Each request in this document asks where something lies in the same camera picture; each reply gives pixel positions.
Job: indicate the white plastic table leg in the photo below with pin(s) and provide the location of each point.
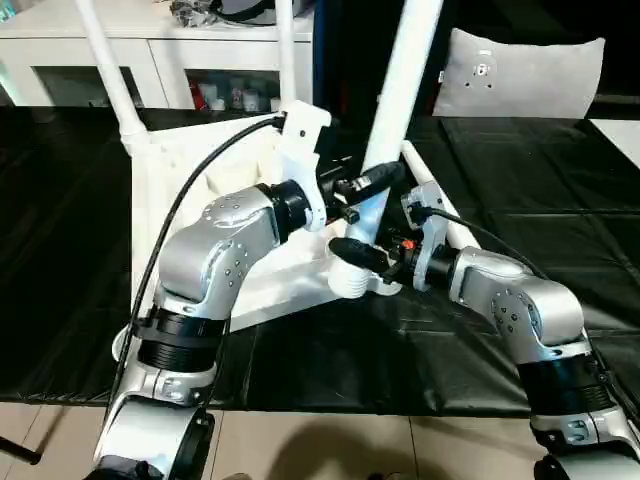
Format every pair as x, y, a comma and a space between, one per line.
440, 195
286, 55
110, 70
385, 130

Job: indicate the white plastic table top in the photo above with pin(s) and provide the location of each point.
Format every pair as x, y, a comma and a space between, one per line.
170, 170

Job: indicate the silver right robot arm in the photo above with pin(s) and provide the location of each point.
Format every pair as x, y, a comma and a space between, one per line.
520, 320

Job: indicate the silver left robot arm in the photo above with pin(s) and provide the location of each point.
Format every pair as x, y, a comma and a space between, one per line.
210, 290

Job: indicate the black work mat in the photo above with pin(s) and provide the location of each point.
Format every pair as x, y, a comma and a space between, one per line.
560, 210

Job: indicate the grey cushion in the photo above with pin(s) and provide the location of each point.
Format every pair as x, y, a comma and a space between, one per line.
520, 75

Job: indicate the dark grey bag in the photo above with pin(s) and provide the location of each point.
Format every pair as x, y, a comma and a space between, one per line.
240, 10

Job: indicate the white flat sheet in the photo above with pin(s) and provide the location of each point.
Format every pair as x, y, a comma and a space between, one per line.
620, 140

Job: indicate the white cabinet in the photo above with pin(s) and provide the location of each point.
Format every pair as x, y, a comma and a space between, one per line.
100, 55

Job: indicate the black stand leg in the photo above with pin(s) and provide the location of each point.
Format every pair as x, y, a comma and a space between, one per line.
18, 452

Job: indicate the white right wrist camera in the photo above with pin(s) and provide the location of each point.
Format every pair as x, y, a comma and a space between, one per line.
425, 215

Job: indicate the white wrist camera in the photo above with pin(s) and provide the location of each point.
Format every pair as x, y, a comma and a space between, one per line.
300, 150
425, 215

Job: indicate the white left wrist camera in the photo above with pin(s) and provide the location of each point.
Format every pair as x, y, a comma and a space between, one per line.
300, 150

